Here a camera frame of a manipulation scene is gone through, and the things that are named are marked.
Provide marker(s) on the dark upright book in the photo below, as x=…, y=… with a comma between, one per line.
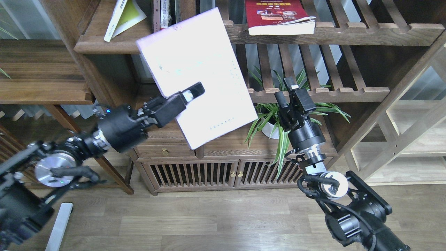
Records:
x=177, y=10

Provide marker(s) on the white metal stand leg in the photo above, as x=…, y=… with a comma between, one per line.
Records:
x=59, y=228

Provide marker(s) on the red white upright book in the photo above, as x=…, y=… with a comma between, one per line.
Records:
x=165, y=18

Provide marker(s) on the light wooden shelf unit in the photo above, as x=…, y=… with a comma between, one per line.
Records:
x=408, y=143

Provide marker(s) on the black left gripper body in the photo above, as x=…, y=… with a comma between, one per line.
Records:
x=123, y=128

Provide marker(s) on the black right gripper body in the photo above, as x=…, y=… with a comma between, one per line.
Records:
x=305, y=136

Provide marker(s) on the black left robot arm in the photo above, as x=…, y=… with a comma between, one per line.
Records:
x=26, y=207

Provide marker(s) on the pink spine upright book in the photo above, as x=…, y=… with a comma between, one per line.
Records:
x=156, y=15

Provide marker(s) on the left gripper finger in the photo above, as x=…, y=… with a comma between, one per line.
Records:
x=193, y=92

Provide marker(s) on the red cover book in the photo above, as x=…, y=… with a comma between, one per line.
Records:
x=278, y=18

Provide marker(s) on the dark wooden bookshelf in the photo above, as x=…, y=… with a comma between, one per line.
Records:
x=356, y=64

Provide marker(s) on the white plant pot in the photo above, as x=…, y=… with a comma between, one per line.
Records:
x=271, y=129

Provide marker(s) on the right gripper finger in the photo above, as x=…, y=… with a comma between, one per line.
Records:
x=290, y=83
x=281, y=100

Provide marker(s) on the brass drawer knob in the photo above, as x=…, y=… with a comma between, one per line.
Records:
x=165, y=152

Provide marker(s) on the yellow-green cover book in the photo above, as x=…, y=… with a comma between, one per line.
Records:
x=126, y=14

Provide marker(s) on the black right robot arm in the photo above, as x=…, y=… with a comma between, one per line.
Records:
x=354, y=212

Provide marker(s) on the white cover book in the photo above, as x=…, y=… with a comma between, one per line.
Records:
x=199, y=50

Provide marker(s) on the dark wooden side table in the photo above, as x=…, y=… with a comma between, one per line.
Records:
x=43, y=75

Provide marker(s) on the dark wooden slatted chair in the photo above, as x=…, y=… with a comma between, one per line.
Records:
x=9, y=146

